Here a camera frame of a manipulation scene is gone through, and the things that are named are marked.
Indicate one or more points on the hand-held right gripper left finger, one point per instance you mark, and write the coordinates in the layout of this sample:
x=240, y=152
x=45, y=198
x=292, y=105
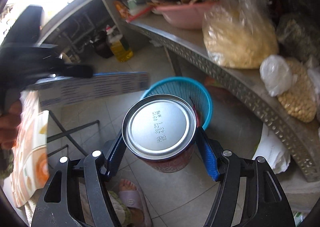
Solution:
x=115, y=154

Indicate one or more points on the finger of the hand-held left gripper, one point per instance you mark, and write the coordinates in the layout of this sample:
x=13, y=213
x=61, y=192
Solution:
x=75, y=71

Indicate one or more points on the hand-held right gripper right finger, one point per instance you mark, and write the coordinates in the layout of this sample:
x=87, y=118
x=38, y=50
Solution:
x=208, y=157

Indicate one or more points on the white and blue box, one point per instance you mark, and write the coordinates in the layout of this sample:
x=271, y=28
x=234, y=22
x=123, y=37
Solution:
x=100, y=87

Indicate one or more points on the red tin can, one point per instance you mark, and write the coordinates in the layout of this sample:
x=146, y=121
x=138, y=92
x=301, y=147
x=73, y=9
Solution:
x=160, y=122

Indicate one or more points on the blue plastic waste basket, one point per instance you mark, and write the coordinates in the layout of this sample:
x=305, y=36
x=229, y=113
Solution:
x=180, y=87

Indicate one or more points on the person's left hand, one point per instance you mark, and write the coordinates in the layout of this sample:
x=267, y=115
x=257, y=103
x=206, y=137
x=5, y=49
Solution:
x=10, y=127

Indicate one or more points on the person's foot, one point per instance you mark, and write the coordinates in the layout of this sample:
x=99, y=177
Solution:
x=127, y=187

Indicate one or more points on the dark bottle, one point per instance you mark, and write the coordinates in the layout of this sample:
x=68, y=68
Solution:
x=102, y=46

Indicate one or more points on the yellow cooking oil bottle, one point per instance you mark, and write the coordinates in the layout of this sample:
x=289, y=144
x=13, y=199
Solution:
x=121, y=49

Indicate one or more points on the pink slipper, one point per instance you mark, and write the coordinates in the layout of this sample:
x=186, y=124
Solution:
x=133, y=203

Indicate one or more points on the large white plastic bag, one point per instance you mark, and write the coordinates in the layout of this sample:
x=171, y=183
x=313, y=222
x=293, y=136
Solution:
x=272, y=152

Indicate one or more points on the metal checker-plate shelf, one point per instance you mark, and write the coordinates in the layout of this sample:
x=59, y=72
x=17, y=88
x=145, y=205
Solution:
x=237, y=84

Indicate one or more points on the tile-patterned table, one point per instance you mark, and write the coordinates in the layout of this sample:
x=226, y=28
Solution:
x=30, y=142

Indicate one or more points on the red utensil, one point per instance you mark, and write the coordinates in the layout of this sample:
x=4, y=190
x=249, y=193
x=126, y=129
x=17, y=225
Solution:
x=138, y=14

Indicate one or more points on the white rag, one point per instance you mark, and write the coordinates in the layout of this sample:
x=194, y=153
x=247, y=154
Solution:
x=156, y=42

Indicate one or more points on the small white plastic bag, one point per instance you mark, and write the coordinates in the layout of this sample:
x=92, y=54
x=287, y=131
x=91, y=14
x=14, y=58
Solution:
x=275, y=74

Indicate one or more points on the bag of soybeans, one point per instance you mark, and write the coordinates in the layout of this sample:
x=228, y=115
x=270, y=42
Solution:
x=300, y=99

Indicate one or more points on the bag of yellow grain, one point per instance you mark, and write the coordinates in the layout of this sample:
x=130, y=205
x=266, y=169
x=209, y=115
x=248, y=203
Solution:
x=237, y=39

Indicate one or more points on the pink plastic basin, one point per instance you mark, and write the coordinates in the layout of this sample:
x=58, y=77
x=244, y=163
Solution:
x=187, y=16

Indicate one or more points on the pinkish white plastic bag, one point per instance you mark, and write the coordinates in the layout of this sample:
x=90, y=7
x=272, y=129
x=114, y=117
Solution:
x=315, y=84

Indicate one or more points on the dark filled plastic bag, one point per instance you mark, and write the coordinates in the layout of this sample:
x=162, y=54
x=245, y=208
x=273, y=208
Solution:
x=300, y=37

